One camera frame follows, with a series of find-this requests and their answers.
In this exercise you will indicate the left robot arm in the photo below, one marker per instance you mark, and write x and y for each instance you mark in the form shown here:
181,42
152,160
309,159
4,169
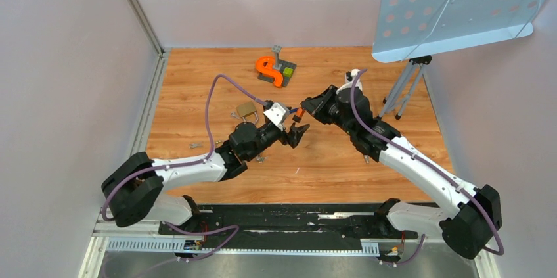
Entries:
137,190

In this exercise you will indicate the cable lock silver keys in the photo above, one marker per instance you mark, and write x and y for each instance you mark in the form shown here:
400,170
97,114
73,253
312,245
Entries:
260,158

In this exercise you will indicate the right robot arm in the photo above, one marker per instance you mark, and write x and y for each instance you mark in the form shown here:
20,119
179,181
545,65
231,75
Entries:
466,217

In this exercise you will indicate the perforated metal music stand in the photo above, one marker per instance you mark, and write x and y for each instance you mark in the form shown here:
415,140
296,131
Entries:
412,31

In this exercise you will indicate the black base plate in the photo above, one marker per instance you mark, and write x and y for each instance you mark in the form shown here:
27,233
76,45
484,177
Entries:
333,226

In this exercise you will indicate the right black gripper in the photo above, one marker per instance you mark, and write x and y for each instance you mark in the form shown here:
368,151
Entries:
316,106

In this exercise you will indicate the large brass padlock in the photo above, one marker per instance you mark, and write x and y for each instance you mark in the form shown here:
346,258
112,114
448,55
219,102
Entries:
248,112

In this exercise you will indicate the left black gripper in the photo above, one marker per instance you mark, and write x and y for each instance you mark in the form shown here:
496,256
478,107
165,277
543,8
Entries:
296,133

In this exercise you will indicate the orange small padlock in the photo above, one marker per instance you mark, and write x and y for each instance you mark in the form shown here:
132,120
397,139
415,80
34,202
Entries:
298,115

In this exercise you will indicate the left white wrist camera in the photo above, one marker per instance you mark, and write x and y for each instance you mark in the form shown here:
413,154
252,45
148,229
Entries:
276,114

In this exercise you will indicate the orange S-shaped toy base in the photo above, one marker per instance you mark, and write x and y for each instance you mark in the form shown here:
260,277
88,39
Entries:
275,70

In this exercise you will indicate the small silver key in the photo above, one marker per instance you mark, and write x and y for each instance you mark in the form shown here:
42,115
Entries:
195,145

